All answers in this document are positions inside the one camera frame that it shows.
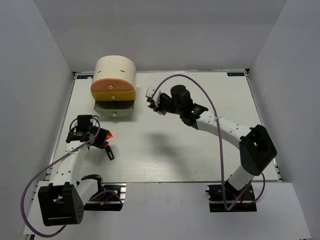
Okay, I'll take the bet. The yellow drawer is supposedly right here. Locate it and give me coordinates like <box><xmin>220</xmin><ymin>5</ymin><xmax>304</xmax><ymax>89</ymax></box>
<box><xmin>91</xmin><ymin>89</ymin><xmax>136</xmax><ymax>102</ymax></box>

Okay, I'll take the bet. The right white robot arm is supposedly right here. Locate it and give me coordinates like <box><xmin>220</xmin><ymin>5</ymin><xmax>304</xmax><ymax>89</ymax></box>
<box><xmin>146</xmin><ymin>85</ymin><xmax>278</xmax><ymax>200</ymax></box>

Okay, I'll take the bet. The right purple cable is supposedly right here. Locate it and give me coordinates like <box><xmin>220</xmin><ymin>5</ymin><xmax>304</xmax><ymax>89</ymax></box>
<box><xmin>152</xmin><ymin>74</ymin><xmax>266</xmax><ymax>211</ymax></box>

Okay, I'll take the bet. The purple cable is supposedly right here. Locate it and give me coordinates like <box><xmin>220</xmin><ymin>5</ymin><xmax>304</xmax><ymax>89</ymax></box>
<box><xmin>20</xmin><ymin>117</ymin><xmax>123</xmax><ymax>237</ymax></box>
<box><xmin>152</xmin><ymin>74</ymin><xmax>266</xmax><ymax>211</ymax></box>

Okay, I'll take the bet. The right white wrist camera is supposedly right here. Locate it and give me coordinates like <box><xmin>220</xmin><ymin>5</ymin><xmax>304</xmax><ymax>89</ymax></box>
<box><xmin>145</xmin><ymin>86</ymin><xmax>161</xmax><ymax>107</ymax></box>

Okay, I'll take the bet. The pink top drawer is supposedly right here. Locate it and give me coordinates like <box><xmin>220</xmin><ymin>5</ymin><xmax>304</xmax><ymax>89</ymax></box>
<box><xmin>90</xmin><ymin>78</ymin><xmax>135</xmax><ymax>92</ymax></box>

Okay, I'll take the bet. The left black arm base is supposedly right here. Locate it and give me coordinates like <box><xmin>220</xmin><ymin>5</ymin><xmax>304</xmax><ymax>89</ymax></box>
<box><xmin>84</xmin><ymin>183</ymin><xmax>127</xmax><ymax>212</ymax></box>

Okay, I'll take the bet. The pink highlighter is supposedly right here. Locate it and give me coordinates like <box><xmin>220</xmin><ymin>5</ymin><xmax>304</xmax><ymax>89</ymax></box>
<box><xmin>104</xmin><ymin>144</ymin><xmax>115</xmax><ymax>161</ymax></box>

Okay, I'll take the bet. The green highlighter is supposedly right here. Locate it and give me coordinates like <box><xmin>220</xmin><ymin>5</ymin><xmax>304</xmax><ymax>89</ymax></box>
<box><xmin>110</xmin><ymin>101</ymin><xmax>117</xmax><ymax>109</ymax></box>

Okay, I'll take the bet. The orange highlighter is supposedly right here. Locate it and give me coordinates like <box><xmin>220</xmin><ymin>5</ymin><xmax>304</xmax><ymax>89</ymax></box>
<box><xmin>107</xmin><ymin>132</ymin><xmax>113</xmax><ymax>139</ymax></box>

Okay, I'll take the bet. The cream round drawer cabinet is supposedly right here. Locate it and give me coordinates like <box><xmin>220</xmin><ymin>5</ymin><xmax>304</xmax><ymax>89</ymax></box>
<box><xmin>92</xmin><ymin>55</ymin><xmax>137</xmax><ymax>87</ymax></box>

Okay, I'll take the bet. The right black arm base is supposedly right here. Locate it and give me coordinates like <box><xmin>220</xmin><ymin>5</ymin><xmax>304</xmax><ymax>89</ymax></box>
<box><xmin>204</xmin><ymin>183</ymin><xmax>258</xmax><ymax>213</ymax></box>

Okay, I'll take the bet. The grey bottom drawer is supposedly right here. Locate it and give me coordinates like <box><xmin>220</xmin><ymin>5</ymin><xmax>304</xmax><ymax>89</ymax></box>
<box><xmin>93</xmin><ymin>100</ymin><xmax>135</xmax><ymax>118</ymax></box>

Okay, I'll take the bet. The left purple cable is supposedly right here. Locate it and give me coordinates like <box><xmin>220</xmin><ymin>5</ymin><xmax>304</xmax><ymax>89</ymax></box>
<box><xmin>20</xmin><ymin>117</ymin><xmax>123</xmax><ymax>237</ymax></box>

